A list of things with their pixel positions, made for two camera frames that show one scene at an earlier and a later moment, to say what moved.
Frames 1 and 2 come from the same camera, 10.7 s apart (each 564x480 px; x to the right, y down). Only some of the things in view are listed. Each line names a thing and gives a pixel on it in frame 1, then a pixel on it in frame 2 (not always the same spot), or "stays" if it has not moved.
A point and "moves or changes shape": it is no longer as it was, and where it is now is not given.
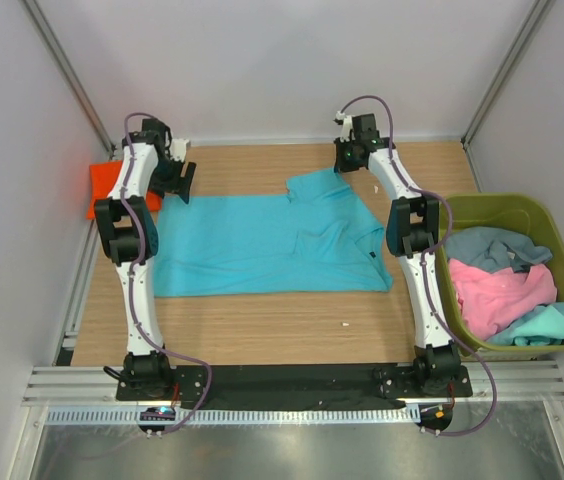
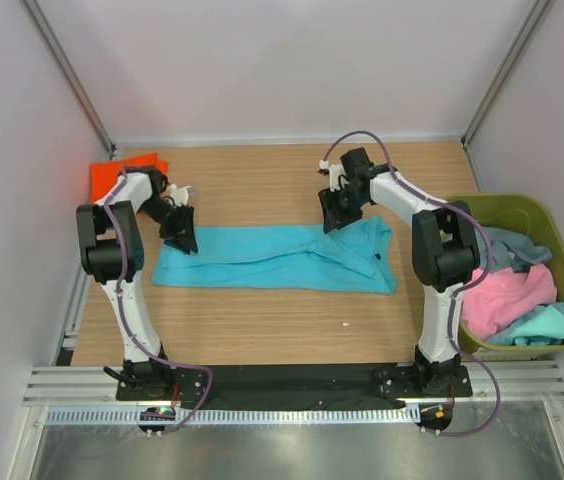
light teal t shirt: [546, 325] stays
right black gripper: [339, 164] → [334, 216]
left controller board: [156, 414] stays
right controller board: [435, 417] stays
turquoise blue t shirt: [317, 238] moves or changes shape
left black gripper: [178, 184] → [186, 223]
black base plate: [289, 386] stays
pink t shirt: [491, 300] stays
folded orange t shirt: [102, 178] stays
